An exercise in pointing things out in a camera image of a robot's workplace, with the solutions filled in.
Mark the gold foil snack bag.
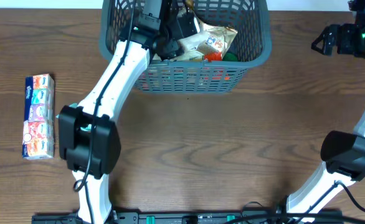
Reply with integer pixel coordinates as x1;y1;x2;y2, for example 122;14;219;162
169;0;239;62

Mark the green lidded seasoning jar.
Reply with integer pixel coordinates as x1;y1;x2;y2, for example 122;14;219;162
222;52;239;62

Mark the red San Remo spaghetti pack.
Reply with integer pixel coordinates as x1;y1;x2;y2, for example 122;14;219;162
135;52;233;91

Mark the mint green wipes packet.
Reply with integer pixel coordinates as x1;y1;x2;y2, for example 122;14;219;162
56;103;92;132

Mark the Kleenex tissue multipack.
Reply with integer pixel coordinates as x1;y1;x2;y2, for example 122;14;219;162
22;73;55;160

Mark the beige paper pouch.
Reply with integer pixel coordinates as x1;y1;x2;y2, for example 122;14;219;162
171;32;215;61

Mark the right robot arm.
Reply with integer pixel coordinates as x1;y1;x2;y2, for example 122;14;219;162
284;24;365;222

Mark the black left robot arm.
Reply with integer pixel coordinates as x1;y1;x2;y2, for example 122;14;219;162
58;1;200;223

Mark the grey plastic lattice basket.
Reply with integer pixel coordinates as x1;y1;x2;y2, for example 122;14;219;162
97;1;272;98

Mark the black left cable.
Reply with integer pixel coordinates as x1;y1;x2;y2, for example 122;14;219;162
73;0;136;224

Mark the black cable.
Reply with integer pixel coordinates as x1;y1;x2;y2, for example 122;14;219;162
73;0;136;224
222;180;365;224

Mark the black right cable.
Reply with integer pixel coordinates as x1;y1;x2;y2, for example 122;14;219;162
222;180;365;224

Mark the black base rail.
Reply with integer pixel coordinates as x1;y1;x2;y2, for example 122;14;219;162
31;209;344;224

